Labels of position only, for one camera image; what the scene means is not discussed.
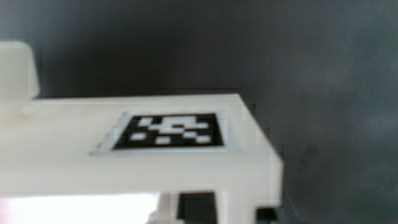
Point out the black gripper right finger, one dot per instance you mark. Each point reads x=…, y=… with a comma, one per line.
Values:
x=265, y=216

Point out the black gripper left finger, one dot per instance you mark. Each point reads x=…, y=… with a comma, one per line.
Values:
x=185, y=208

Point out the white drawer box front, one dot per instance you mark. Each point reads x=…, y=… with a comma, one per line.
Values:
x=98, y=152

